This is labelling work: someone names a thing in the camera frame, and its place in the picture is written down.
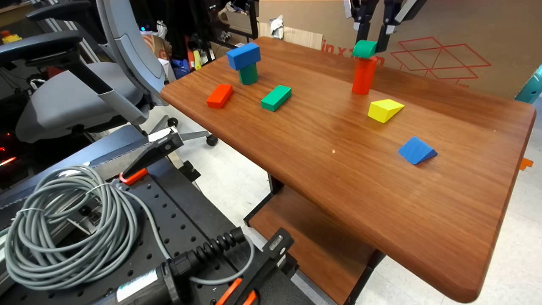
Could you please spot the crumpled white paper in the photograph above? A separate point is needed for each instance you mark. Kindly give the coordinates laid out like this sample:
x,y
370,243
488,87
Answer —
x,y
276,26

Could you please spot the yellow wedge block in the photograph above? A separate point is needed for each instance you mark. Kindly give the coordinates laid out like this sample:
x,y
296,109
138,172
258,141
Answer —
x,y
383,110

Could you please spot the small orange bracket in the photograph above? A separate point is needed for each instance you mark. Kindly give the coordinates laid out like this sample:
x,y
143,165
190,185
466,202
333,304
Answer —
x,y
526,163

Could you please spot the orange cylinder block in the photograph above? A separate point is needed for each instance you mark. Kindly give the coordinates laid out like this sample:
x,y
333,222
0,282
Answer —
x,y
363,76

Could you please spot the blue wedge block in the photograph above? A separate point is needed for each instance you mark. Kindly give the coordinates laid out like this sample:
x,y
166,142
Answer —
x,y
415,150

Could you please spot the blue rectangular block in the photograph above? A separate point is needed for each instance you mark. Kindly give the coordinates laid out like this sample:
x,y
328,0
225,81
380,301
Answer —
x,y
243,56

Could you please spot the grey office chair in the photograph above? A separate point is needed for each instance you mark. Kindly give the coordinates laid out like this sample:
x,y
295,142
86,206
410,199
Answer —
x,y
63,97

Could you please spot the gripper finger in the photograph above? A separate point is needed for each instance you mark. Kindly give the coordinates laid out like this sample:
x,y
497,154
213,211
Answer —
x,y
364,17
391,17

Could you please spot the light cardboard sheet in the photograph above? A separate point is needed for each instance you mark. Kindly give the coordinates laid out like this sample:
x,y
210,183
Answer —
x,y
302,39

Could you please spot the green rectangular block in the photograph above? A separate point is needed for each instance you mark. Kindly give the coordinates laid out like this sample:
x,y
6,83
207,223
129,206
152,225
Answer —
x,y
276,98

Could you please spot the green semi cylinder block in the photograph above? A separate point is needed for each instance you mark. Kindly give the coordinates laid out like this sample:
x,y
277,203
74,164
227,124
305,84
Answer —
x,y
363,49

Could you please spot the large printed cardboard box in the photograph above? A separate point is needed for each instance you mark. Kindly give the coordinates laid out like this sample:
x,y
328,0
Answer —
x,y
465,25

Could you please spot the orange rectangular block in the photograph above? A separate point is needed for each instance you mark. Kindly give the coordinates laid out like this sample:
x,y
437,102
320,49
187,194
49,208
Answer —
x,y
219,95

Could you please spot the teal plastic object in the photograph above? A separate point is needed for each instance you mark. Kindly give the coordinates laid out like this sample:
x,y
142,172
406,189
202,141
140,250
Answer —
x,y
531,89

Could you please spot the black and orange clamp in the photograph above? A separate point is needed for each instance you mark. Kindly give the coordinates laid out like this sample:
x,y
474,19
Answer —
x,y
262,262
156,152

